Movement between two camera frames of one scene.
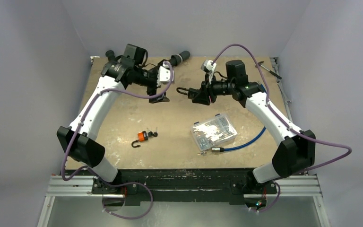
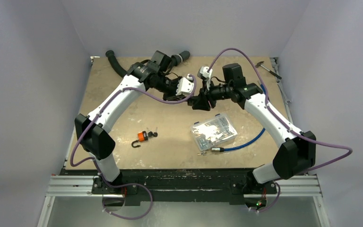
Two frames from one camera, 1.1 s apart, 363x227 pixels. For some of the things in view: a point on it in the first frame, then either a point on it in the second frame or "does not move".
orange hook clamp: [143, 136] does not move
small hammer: [259, 64] does not move
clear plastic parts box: [213, 132] does not move
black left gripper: [152, 91] to [173, 97]
